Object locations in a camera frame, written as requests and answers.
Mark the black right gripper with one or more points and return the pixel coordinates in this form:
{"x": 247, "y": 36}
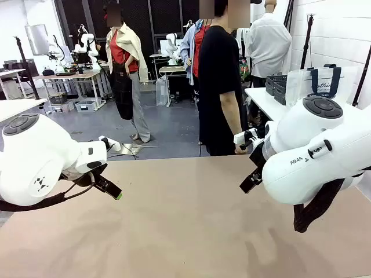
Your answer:
{"x": 256, "y": 156}

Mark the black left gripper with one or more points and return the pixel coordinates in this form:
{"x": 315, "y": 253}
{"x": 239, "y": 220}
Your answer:
{"x": 84, "y": 179}

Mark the dark gray plastic basket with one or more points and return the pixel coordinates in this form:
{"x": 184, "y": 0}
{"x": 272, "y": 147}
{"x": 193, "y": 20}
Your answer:
{"x": 280, "y": 94}
{"x": 275, "y": 84}

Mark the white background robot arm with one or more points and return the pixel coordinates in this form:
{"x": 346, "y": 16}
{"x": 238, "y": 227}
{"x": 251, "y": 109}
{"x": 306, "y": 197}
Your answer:
{"x": 171, "y": 39}
{"x": 87, "y": 39}

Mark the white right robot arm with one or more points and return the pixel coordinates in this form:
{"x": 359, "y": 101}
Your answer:
{"x": 304, "y": 162}

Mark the person's left forearm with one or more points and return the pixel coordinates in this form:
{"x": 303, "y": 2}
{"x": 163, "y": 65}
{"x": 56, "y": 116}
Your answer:
{"x": 232, "y": 116}

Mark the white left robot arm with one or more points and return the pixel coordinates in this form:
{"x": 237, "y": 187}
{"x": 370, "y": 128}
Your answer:
{"x": 43, "y": 156}

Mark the floral patterned bag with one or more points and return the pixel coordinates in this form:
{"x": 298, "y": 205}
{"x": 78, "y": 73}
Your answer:
{"x": 244, "y": 69}

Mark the person's left hand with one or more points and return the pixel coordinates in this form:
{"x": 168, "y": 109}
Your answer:
{"x": 239, "y": 150}

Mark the clear storage crate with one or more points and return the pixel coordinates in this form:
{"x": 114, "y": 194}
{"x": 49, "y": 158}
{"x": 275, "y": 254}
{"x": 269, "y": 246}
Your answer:
{"x": 85, "y": 106}

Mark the person in black t-shirt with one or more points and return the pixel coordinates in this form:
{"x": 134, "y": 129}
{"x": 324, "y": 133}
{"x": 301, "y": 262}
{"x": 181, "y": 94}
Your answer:
{"x": 214, "y": 87}

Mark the dark storage crate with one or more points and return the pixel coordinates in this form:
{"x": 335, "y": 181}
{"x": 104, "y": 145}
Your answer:
{"x": 57, "y": 98}

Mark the clear plastic container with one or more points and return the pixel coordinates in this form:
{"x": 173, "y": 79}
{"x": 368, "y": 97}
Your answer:
{"x": 162, "y": 92}

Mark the wood top work table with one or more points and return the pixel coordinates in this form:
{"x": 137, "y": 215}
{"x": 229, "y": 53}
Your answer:
{"x": 72, "y": 76}

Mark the white side table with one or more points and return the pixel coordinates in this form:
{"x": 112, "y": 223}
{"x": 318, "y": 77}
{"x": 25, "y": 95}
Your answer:
{"x": 17, "y": 107}

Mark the mannequin with cream jacket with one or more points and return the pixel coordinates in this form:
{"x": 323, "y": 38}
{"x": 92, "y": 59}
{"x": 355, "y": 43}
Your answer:
{"x": 124, "y": 58}

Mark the small background table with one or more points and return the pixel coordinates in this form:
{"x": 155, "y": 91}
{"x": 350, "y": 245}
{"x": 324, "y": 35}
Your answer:
{"x": 171, "y": 69}

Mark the mannequin with white shirt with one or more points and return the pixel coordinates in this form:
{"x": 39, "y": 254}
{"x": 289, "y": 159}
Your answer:
{"x": 269, "y": 43}

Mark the person in red shirt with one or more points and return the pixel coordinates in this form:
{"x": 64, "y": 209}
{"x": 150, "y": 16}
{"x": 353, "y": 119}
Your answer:
{"x": 188, "y": 52}

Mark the black tripod stand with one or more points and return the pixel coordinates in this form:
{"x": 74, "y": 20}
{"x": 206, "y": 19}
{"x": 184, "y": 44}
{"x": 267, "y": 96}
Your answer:
{"x": 26, "y": 66}
{"x": 307, "y": 40}

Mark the black slanted stand pole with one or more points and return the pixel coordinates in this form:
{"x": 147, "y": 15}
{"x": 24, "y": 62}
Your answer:
{"x": 362, "y": 78}

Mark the gray standing panel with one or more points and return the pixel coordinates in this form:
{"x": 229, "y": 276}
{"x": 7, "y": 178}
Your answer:
{"x": 36, "y": 39}

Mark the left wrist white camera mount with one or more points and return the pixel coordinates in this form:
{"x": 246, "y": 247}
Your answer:
{"x": 114, "y": 146}

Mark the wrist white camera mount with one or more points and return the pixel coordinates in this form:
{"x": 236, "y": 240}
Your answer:
{"x": 240, "y": 138}
{"x": 114, "y": 146}

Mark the metal mannequin base plate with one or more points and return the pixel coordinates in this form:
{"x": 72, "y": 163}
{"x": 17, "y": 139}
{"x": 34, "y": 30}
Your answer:
{"x": 130, "y": 149}

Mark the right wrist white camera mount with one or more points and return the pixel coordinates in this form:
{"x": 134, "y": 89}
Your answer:
{"x": 240, "y": 138}

